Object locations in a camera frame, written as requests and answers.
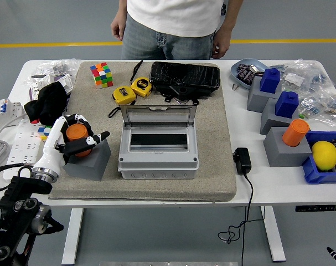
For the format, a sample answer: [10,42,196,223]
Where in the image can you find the small silver metal part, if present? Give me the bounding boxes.
[249,64,265,76]

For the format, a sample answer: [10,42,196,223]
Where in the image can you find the white labelled packets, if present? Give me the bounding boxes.
[28,73,74,101]

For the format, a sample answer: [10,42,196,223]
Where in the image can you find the black adapter cord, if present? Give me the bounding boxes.
[218,173,267,266]

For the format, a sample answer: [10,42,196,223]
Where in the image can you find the person's left hand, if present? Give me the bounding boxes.
[211,29,232,59]

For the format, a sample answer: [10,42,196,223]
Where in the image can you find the large colourful puzzle cube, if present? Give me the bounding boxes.
[90,62,114,90]

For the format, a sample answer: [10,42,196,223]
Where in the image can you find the orange cylinder battery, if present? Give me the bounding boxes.
[65,124,94,158]
[282,119,311,147]

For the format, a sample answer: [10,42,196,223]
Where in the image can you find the yellow tape measure 5m label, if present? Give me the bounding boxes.
[128,59,153,98]

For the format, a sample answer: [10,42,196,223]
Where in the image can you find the clear bag of white parts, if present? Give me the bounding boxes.
[270,58,330,94]

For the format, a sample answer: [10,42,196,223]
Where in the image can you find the black plastic tray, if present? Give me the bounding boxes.
[149,61,221,99]

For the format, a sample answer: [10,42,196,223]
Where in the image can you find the person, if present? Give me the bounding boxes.
[120,0,225,60]

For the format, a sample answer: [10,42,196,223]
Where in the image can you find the grey electrical box with lid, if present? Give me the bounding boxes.
[117,104,200,180]

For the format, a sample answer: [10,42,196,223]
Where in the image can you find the grey block holder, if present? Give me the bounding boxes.
[246,75,282,114]
[263,126,312,168]
[260,97,299,136]

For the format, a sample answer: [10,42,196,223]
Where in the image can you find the person's right hand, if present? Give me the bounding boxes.
[110,15,128,42]

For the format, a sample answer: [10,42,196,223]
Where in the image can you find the yellow lemon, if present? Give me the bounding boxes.
[311,140,336,172]

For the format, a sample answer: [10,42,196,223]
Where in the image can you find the white power strip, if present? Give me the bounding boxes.
[3,119,51,180]

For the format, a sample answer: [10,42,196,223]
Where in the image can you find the blue square battery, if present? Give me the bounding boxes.
[260,68,281,94]
[275,91,299,117]

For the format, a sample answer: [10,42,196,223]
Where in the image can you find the small colourful puzzle cube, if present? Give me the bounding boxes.
[37,125,53,142]

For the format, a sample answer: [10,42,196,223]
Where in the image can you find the black power adapter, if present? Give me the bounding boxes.
[232,147,252,175]

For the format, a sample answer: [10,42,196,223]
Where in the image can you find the black cloth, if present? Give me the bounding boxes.
[23,81,69,126]

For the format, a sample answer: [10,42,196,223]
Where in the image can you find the white blue circuit breaker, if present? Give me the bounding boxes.
[0,98,26,130]

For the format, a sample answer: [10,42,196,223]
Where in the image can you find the white table leg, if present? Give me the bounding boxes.
[260,206,286,263]
[61,208,84,265]

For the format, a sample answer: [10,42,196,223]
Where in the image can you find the blue-grey dish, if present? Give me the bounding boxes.
[230,58,270,90]

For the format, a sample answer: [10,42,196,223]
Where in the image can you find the grey-brown mat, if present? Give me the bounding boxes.
[43,61,237,202]

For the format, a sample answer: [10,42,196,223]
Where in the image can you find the clear bag of brown parts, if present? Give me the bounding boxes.
[321,94,336,122]

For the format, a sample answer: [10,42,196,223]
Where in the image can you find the blue plastic bin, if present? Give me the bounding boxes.
[301,130,336,185]

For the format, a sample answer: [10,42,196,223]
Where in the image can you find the clear bag of dark screws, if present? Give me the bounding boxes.
[36,58,82,78]

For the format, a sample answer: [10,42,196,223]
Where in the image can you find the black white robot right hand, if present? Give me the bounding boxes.
[326,246,336,264]

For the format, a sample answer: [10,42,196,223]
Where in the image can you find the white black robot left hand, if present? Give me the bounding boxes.
[32,112,111,174]

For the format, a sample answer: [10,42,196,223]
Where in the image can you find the clear bag of blue parts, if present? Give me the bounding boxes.
[298,93,325,119]

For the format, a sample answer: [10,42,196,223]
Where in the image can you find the black table control panel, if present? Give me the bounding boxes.
[295,204,336,213]

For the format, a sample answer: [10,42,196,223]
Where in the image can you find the grey block with round hole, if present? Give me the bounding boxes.
[61,137,112,182]

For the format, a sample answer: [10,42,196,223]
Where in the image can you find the yellow tape measure black label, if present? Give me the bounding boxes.
[108,86,137,119]

